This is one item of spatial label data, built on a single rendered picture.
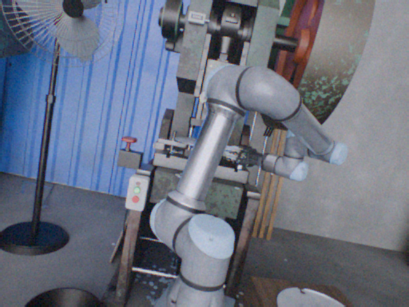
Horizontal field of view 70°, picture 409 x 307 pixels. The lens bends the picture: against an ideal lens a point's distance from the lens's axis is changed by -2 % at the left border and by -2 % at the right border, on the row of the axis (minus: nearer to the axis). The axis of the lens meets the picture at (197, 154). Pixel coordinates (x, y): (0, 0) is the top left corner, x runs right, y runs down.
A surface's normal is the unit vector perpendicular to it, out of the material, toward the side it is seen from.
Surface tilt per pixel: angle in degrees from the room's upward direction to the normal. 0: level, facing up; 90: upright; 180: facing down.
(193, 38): 90
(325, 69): 112
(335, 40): 98
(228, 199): 90
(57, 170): 90
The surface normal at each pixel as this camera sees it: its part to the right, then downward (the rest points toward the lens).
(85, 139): -0.01, 0.16
